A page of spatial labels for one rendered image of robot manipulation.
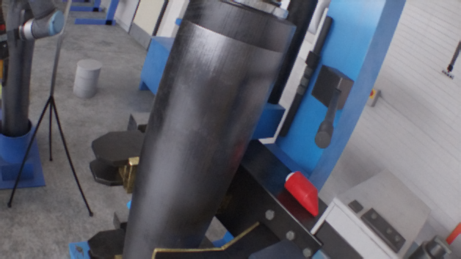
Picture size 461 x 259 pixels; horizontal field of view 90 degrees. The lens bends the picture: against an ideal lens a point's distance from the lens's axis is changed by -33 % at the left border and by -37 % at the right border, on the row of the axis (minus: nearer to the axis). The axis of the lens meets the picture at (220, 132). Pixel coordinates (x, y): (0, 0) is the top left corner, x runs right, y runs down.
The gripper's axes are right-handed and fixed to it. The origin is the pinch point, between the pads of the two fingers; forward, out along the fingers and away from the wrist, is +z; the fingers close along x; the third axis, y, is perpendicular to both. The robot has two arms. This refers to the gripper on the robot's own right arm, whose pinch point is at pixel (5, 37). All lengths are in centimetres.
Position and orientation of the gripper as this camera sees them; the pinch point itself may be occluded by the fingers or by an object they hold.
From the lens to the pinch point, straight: 137.9
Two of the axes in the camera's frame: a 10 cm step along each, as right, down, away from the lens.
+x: 1.4, -4.2, 8.9
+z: -9.9, -0.3, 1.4
